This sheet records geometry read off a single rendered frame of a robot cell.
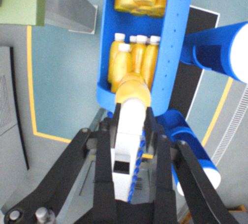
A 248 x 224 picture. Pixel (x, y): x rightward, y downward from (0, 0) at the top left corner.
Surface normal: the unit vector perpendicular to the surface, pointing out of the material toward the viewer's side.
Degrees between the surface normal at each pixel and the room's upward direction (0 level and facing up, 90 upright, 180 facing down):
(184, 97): 0
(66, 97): 0
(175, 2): 30
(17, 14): 2
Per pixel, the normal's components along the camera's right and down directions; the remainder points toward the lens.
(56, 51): -0.07, 0.36
